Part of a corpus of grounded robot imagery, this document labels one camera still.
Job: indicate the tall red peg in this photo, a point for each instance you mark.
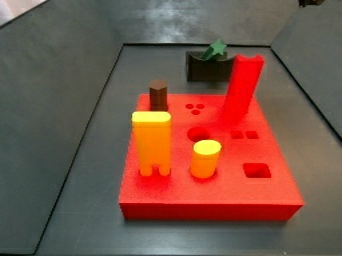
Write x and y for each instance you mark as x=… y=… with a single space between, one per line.
x=242 y=84

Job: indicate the large yellow oblong peg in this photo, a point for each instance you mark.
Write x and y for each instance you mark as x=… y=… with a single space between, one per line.
x=151 y=128

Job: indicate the black curved fixture block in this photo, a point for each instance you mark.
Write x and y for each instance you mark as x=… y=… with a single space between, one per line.
x=207 y=71

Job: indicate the yellow cylinder peg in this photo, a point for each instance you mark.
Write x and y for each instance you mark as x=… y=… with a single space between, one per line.
x=206 y=152

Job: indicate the red peg board base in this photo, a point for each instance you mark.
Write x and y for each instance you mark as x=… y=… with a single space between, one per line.
x=251 y=187

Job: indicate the green star prism bar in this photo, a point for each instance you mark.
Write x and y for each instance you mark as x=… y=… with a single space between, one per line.
x=214 y=51

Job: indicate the brown hexagonal peg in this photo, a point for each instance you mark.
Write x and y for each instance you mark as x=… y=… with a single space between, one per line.
x=157 y=95

